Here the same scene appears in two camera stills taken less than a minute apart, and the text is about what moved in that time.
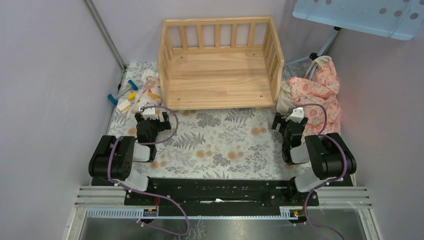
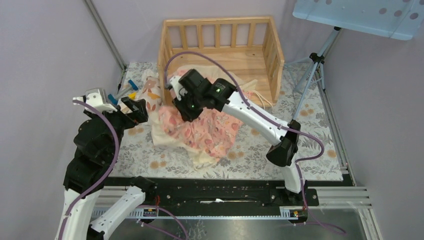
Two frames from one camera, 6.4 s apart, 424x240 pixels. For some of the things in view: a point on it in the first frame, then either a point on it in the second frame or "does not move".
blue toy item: [115, 100] does not move
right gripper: [284, 120] to [179, 101]
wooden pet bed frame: [219, 63] does not move
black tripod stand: [314, 55] does not move
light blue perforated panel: [395, 19] does not move
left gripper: [162, 125] to [139, 114]
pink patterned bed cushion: [317, 92] to [213, 133]
